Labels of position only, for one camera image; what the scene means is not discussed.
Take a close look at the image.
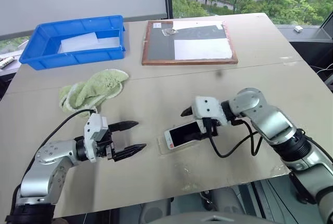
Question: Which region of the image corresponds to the white roller blind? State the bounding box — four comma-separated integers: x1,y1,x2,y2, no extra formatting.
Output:
0,0,168,42

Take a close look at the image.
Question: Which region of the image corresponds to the white smartphone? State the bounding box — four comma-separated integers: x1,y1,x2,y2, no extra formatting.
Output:
164,121,206,150

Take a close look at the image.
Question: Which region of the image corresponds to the white power strip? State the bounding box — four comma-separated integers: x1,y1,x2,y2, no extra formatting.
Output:
0,56,15,69

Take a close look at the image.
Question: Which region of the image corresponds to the green towel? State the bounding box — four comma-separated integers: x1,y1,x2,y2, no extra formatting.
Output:
58,69,130,117

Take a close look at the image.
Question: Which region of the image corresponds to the clear phone case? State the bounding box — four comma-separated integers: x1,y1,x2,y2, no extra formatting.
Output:
156,135,188,156

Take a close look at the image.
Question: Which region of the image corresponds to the thin white foam sheet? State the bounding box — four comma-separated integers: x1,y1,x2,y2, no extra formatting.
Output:
97,36,122,49

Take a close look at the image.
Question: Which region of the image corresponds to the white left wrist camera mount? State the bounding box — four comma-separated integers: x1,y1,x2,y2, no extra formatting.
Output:
83,113,109,163

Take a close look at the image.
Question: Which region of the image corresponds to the grey rounded shape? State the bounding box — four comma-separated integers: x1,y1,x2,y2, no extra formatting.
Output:
139,199,170,224
210,187,247,215

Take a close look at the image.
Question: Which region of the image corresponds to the wood framed black board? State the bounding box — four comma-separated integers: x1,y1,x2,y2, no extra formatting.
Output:
142,20,239,66

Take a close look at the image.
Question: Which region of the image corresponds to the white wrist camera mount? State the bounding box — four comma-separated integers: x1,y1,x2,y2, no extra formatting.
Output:
83,113,109,163
191,96,227,126

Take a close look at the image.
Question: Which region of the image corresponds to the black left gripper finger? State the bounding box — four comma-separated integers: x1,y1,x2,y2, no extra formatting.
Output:
113,143,147,162
108,121,139,133

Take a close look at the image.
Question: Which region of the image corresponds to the large white paper sheet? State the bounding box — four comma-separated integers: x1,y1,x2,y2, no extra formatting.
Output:
173,38,233,60

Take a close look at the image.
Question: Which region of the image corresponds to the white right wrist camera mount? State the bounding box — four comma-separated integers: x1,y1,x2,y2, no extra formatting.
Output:
191,96,227,126

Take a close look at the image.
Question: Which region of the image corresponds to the white sheet in bin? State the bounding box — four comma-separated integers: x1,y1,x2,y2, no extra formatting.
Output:
59,32,100,52

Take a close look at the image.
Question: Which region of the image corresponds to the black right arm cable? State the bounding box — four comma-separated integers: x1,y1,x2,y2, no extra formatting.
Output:
207,118,263,159

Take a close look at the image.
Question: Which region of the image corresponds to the blue plastic bin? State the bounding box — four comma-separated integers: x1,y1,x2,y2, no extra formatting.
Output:
19,15,126,71

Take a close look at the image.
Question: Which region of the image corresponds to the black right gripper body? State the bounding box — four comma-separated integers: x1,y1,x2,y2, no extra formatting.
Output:
202,118,219,138

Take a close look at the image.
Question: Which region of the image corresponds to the dark window ledge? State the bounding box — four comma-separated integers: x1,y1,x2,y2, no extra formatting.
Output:
275,13,333,79

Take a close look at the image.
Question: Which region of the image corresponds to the narrow white paper strip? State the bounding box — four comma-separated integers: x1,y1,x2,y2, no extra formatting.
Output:
172,21,226,31

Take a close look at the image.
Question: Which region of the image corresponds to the grey curved robot torso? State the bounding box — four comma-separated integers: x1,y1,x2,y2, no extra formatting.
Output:
166,212,263,224

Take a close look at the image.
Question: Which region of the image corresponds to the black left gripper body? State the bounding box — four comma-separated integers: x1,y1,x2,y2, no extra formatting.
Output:
96,130,117,160

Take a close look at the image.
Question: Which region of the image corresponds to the thin white cable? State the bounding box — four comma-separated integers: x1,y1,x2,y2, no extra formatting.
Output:
316,62,333,76

